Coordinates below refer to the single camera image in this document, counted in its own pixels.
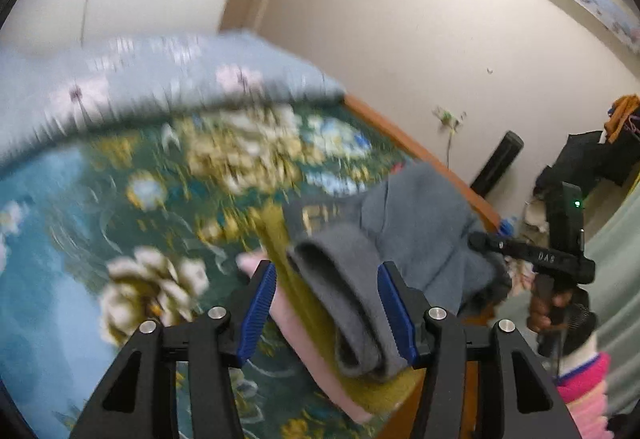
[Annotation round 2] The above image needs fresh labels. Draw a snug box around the pale green curtain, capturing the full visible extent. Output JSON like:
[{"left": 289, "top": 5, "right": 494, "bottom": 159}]
[{"left": 582, "top": 189, "right": 640, "bottom": 415}]

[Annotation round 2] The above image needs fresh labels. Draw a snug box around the wooden bed frame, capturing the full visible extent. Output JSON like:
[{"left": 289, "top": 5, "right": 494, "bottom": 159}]
[{"left": 344, "top": 94, "right": 503, "bottom": 439}]

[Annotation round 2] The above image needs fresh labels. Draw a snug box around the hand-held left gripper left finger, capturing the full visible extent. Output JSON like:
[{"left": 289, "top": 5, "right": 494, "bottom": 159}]
[{"left": 67, "top": 260, "right": 278, "bottom": 439}]

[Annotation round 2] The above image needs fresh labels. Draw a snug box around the olive garment with pink cuff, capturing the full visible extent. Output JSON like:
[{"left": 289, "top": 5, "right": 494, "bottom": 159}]
[{"left": 235, "top": 199, "right": 426, "bottom": 425}]

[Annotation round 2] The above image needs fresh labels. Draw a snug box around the light blue floral quilt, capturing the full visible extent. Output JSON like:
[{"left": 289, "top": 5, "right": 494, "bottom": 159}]
[{"left": 0, "top": 31, "right": 347, "bottom": 164}]

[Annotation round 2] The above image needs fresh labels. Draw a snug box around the grey fleece garment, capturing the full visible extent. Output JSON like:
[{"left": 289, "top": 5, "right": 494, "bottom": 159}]
[{"left": 285, "top": 161, "right": 513, "bottom": 380}]

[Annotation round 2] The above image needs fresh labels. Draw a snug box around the wall socket with cable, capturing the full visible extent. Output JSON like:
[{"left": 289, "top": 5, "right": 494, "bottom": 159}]
[{"left": 434, "top": 105, "right": 465, "bottom": 168}]

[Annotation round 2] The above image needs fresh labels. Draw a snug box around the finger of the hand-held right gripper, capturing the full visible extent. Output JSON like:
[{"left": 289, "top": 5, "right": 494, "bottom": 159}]
[{"left": 467, "top": 233, "right": 540, "bottom": 265}]

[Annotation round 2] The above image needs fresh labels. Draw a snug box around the black cylinder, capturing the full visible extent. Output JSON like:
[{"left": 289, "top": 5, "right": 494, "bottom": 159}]
[{"left": 470, "top": 130, "right": 525, "bottom": 194}]

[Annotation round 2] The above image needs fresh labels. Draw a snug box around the teal floral bed sheet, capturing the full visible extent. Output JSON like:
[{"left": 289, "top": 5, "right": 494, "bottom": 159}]
[{"left": 0, "top": 104, "right": 426, "bottom": 439}]

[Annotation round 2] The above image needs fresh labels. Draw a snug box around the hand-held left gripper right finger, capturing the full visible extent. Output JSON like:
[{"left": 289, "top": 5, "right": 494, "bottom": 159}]
[{"left": 377, "top": 261, "right": 586, "bottom": 439}]

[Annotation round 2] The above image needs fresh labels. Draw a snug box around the person's right hand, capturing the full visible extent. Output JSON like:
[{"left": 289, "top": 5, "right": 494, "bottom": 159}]
[{"left": 529, "top": 288, "right": 572, "bottom": 334}]

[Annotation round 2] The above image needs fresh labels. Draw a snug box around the orange cloth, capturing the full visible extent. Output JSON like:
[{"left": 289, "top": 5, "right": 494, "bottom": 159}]
[{"left": 602, "top": 94, "right": 640, "bottom": 144}]

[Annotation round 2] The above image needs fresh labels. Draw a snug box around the dark clothes pile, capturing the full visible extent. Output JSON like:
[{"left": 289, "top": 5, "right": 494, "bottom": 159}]
[{"left": 534, "top": 130, "right": 640, "bottom": 200}]

